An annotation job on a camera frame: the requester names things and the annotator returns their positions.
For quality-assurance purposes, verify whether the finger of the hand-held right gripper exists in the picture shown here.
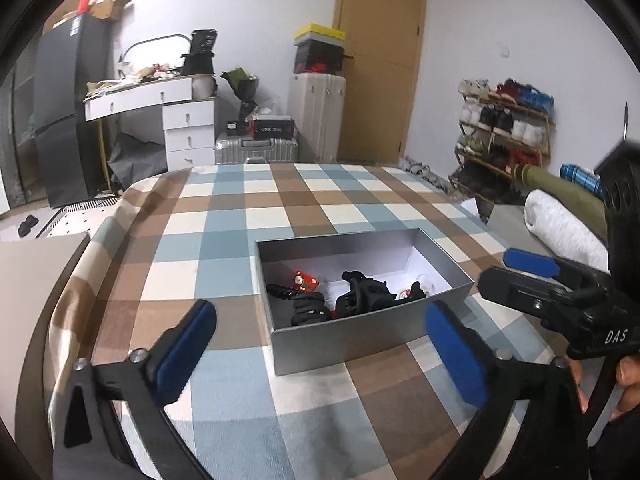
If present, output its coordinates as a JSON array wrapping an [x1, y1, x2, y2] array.
[[477, 266, 584, 331], [502, 249, 609, 291]]

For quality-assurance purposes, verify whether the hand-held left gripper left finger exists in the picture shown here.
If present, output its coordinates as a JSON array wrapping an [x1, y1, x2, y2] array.
[[52, 299, 218, 480]]

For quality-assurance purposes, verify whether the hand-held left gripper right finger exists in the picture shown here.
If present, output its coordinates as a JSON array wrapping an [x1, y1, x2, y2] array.
[[424, 300, 593, 480]]

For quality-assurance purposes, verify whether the red hair clip clear packet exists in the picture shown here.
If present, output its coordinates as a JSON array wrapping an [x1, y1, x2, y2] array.
[[394, 282, 427, 302]]

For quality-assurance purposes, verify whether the grey rectangular box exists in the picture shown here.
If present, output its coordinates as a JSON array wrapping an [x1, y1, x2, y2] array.
[[255, 227, 475, 377]]

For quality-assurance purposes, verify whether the black toothed hair claw clip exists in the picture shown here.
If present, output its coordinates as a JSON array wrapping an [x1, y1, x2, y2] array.
[[332, 270, 392, 317]]

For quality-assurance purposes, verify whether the black looped hair claw clip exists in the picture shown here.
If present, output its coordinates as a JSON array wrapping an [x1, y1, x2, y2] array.
[[290, 292, 332, 329]]

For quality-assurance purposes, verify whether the person's right hand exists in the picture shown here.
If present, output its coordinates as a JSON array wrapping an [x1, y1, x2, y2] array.
[[569, 355, 640, 413]]

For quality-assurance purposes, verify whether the white rolled blanket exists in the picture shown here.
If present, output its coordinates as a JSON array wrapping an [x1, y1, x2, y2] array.
[[523, 189, 612, 273]]

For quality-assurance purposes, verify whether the blue plaid rolled cloth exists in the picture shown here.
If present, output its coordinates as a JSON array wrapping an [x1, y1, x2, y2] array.
[[560, 162, 606, 198]]

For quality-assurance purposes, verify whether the green rolled mat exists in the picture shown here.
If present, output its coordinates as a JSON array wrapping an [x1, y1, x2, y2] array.
[[510, 162, 608, 241]]

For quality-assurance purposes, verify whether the white paper sheet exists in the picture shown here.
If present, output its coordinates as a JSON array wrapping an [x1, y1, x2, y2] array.
[[457, 197, 482, 223]]

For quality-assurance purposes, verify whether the red bear hair clip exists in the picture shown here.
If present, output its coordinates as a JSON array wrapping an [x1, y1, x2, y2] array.
[[292, 271, 321, 294]]

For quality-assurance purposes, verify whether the grey white sneakers pile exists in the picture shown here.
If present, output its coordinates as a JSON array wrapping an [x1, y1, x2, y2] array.
[[400, 155, 451, 193]]

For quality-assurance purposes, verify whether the shoe rack with shoes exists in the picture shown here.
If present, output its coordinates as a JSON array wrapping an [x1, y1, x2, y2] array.
[[450, 77, 555, 206]]

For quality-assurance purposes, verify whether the patterned rug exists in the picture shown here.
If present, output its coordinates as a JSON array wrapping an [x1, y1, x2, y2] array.
[[37, 195, 123, 238]]

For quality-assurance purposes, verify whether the dark grey cloth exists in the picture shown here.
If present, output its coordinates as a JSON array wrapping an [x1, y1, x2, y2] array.
[[107, 130, 167, 188]]

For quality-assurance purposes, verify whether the silver suitcase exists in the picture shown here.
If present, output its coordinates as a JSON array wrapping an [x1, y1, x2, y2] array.
[[214, 135, 299, 166]]

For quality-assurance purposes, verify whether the white vanity desk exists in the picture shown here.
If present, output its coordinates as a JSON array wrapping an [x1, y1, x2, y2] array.
[[82, 75, 218, 171]]

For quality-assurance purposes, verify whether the flat black red shoe box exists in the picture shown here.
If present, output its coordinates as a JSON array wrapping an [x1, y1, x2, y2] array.
[[248, 115, 296, 140]]

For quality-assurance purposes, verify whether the wooden door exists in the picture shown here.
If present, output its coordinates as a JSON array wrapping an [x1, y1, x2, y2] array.
[[332, 0, 428, 166]]

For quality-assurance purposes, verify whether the black refrigerator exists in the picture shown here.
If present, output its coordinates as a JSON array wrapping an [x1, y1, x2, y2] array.
[[35, 12, 113, 208]]

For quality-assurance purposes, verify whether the white upright suitcase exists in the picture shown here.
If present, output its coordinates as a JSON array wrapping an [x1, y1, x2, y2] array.
[[289, 72, 347, 163]]

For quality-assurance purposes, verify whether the black wrapped flower bouquet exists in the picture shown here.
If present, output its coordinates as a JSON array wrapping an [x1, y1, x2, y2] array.
[[220, 66, 261, 121]]

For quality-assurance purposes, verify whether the glass sliding door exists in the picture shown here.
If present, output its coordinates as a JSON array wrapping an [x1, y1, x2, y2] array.
[[0, 52, 51, 216]]

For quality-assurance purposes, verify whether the desk clutter pile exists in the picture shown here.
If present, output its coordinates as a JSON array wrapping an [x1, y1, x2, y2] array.
[[86, 62, 182, 96]]

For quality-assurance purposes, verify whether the tall black red shoe box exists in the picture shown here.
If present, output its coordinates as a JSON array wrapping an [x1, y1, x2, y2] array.
[[292, 40, 346, 76]]

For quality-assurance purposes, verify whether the black bag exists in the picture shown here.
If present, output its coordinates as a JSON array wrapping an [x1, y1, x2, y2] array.
[[180, 29, 219, 77]]

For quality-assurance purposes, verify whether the round mirror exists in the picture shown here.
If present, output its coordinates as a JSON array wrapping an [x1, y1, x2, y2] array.
[[120, 34, 193, 73]]

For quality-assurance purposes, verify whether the yellow lid box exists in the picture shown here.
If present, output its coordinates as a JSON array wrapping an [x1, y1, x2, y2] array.
[[294, 22, 347, 46]]

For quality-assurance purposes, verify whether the cardboard box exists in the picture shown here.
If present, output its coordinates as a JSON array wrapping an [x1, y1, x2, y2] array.
[[87, 0, 135, 22]]

